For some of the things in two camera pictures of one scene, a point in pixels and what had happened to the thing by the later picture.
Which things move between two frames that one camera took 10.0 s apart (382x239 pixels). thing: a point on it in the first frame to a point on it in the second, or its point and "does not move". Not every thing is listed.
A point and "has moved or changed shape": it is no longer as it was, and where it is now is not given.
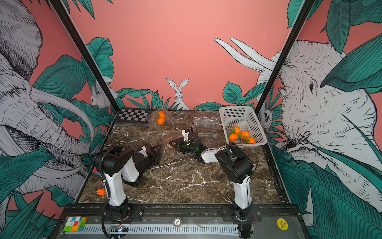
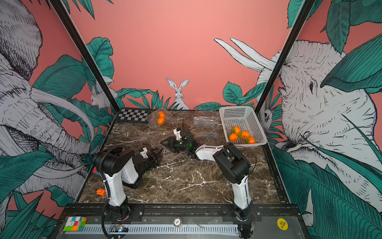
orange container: x=237 y=129 does not move
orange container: x=251 y=140 does not move
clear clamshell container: x=168 y=139 has moved or changed shape
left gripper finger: x=158 y=149 does not move
